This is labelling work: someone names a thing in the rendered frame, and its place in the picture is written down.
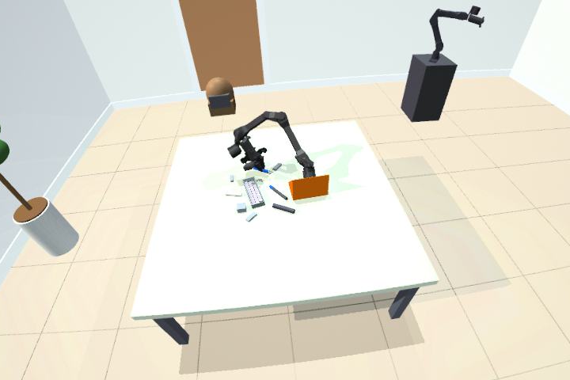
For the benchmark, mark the keyboard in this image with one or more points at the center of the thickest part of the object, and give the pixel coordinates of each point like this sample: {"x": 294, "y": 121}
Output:
{"x": 255, "y": 197}

